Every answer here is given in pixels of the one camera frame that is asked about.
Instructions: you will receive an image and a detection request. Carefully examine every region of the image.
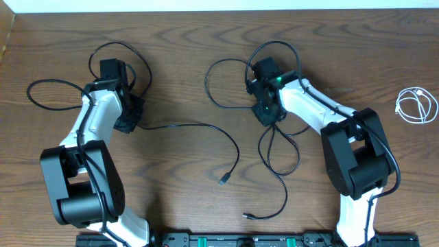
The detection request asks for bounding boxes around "black USB cable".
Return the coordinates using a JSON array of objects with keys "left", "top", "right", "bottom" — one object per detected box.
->
[{"left": 88, "top": 41, "right": 241, "bottom": 187}]

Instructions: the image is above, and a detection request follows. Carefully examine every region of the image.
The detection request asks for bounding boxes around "white USB cable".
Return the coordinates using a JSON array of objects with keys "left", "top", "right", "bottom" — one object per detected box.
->
[{"left": 394, "top": 86, "right": 439, "bottom": 125}]

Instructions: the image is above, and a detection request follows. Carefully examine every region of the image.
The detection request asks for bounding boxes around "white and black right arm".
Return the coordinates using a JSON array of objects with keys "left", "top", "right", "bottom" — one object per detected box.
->
[{"left": 246, "top": 57, "right": 401, "bottom": 246}]

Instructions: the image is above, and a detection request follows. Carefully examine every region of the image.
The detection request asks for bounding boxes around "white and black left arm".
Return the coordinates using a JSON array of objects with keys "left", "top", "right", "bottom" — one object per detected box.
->
[{"left": 40, "top": 58, "right": 150, "bottom": 246}]

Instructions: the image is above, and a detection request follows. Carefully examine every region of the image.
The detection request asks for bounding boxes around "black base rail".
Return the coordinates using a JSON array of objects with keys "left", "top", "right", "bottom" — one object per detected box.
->
[{"left": 75, "top": 232, "right": 421, "bottom": 247}]

